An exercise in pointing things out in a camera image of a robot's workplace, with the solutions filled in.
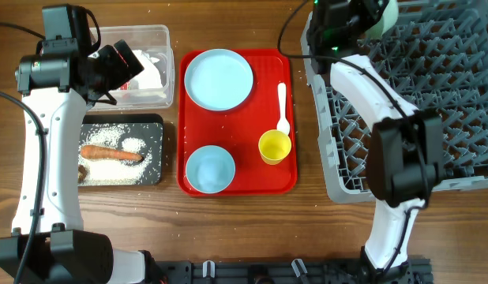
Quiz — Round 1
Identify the green bowl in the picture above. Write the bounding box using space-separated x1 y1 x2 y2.
365 0 399 39

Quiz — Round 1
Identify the white napkin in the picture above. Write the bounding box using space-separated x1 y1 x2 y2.
128 50 163 90

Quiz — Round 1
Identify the white rice pile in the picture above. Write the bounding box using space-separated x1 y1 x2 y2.
78 122 163 186

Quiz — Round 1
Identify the orange carrot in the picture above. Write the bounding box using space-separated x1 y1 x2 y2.
81 145 143 162

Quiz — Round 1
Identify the light blue plate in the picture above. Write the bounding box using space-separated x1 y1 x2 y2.
184 49 254 111

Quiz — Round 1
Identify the brown food lump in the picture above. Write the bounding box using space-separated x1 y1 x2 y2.
78 165 87 184

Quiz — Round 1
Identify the white plastic spoon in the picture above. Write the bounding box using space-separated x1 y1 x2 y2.
276 82 291 135

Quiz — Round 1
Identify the light blue rice bowl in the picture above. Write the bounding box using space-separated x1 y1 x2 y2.
185 145 236 194

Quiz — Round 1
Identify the yellow plastic cup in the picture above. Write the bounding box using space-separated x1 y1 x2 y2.
258 129 292 165

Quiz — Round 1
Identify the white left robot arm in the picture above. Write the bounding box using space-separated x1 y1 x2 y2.
0 4 152 283

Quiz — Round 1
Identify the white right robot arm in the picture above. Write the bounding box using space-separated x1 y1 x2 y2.
306 0 444 282

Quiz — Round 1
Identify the grey dishwasher rack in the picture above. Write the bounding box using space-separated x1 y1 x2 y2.
304 1 488 204

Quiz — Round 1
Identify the clear plastic bin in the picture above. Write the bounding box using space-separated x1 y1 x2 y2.
91 24 175 111

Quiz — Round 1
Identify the black tray bin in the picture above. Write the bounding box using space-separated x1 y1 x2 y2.
78 114 163 186

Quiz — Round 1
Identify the red plastic tray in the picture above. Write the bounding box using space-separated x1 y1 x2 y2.
176 49 298 197

